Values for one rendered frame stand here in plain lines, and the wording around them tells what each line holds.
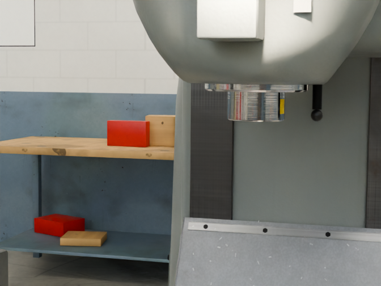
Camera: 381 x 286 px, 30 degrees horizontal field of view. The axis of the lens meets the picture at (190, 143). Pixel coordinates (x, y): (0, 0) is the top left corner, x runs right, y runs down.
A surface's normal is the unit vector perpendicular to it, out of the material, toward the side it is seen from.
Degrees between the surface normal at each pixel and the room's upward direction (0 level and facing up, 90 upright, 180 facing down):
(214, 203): 90
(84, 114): 90
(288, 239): 63
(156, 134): 90
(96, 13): 90
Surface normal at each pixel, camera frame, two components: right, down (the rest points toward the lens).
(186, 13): -0.34, 0.13
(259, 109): 0.07, 0.09
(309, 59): 0.33, 0.68
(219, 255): -0.22, -0.36
